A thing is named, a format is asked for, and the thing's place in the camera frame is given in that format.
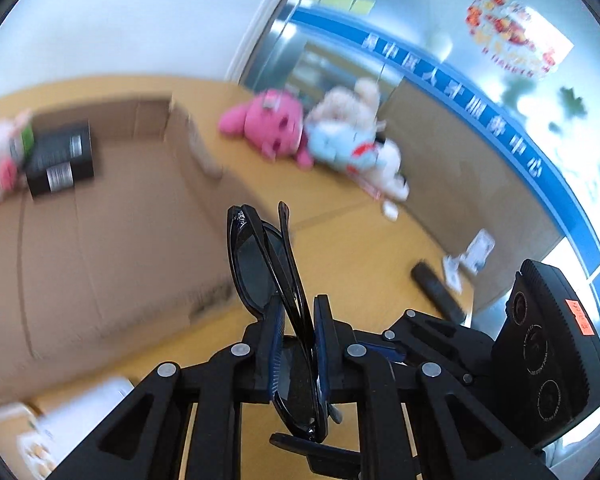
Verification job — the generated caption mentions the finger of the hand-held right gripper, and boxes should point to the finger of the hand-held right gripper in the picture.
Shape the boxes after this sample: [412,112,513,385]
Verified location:
[357,329,476,386]
[404,309,498,356]

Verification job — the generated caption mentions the light blue plush toy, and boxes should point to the light blue plush toy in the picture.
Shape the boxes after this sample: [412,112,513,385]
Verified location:
[305,122,381,173]

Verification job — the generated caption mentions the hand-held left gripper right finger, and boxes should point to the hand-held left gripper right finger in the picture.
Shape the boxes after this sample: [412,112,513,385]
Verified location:
[312,295,556,480]

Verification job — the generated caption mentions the blue banner strip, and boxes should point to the blue banner strip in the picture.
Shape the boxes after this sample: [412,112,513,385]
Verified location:
[290,7,600,411]

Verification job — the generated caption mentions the wooden desktop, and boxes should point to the wooden desktop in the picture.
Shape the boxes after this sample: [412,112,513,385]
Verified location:
[0,75,476,480]

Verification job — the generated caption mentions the brown cardboard box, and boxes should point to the brown cardboard box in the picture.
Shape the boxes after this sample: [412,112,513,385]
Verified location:
[0,94,276,401]

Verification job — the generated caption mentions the black sunglasses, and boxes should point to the black sunglasses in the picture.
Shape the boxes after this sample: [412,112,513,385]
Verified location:
[226,201,362,478]

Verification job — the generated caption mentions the white printed carton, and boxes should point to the white printed carton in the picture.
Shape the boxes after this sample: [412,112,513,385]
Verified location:
[0,377,136,480]

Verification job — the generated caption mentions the black box with white labels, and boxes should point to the black box with white labels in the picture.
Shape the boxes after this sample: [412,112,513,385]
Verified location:
[25,120,95,198]

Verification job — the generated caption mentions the white plush toy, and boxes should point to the white plush toy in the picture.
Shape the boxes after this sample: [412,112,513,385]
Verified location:
[360,137,411,202]

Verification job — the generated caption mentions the pink transparent pen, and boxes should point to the pink transparent pen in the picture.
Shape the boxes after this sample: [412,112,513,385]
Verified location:
[352,172,383,200]

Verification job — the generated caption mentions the black remote control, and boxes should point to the black remote control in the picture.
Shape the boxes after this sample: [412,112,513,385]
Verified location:
[411,260,467,323]

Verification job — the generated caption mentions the white printed packet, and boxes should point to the white printed packet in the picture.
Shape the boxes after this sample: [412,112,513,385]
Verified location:
[442,229,496,291]

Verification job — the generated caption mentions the cream fluffy plush toy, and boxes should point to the cream fluffy plush toy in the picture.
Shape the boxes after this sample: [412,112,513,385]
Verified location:
[307,78,383,133]

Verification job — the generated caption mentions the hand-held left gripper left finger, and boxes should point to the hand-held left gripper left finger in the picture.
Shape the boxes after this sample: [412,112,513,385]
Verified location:
[47,297,286,480]

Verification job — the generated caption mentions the pink bear plush toy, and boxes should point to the pink bear plush toy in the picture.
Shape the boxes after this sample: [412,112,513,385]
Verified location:
[217,88,315,170]

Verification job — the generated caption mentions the red window decal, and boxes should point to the red window decal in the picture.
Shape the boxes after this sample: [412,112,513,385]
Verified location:
[465,0,573,78]

